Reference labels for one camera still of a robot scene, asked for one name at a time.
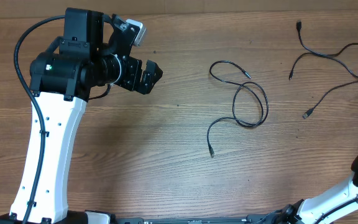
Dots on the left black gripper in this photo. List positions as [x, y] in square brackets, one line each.
[132, 83]

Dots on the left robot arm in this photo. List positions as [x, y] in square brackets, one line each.
[94, 50]

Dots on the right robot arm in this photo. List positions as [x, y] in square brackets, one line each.
[333, 204]

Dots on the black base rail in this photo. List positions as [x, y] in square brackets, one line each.
[249, 219]

